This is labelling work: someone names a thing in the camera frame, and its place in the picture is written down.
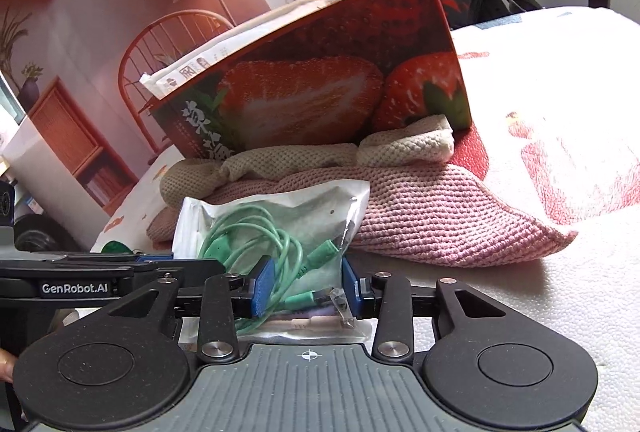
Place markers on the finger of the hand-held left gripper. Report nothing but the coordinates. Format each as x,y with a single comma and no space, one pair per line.
155,257

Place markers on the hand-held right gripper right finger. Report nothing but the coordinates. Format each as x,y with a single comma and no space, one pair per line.
350,292

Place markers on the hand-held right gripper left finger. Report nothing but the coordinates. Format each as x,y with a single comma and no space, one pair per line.
262,288

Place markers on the beige knitted cloth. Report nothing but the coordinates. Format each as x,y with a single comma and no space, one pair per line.
200,182

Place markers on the red strawberry print box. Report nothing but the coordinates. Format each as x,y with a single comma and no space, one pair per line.
325,86

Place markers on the person's left hand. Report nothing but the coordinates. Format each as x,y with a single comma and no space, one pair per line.
5,364

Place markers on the small green object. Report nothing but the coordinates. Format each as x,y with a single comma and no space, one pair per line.
117,248

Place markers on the black round object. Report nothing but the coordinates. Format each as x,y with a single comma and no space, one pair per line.
40,232

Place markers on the pink knitted cloth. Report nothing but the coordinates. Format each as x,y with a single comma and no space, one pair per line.
425,217

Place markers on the white cabinet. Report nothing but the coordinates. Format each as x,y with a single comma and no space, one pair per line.
30,161

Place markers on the cream knitted cloth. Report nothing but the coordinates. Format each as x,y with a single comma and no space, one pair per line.
400,146

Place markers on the white printed paper bag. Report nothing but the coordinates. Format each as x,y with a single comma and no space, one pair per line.
190,69

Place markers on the white printed bed sheet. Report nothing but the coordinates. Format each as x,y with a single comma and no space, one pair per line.
575,111

